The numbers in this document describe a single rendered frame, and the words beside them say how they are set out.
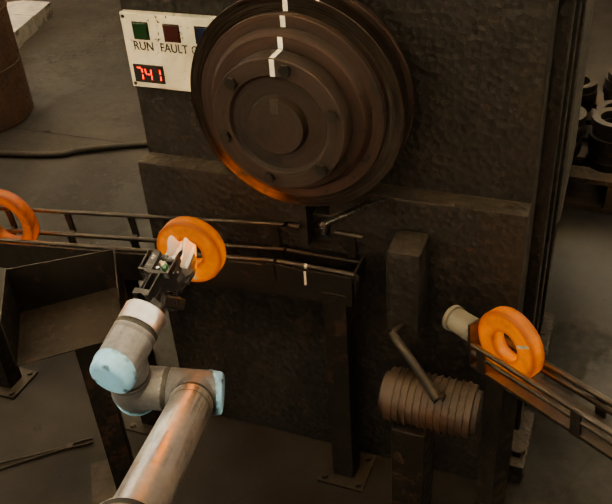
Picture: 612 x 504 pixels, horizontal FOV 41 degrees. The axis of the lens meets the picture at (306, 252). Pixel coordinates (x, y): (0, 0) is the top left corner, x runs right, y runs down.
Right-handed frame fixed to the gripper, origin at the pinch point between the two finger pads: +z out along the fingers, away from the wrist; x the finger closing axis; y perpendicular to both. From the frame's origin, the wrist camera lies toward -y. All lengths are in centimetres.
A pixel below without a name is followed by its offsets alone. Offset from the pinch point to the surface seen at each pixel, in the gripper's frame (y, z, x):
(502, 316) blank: -8, 0, -67
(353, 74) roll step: 32, 22, -35
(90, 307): -22.5, -7.9, 31.0
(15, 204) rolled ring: -15, 14, 64
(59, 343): -19.6, -20.7, 31.2
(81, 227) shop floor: -109, 78, 121
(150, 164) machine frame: -4.3, 24.9, 23.9
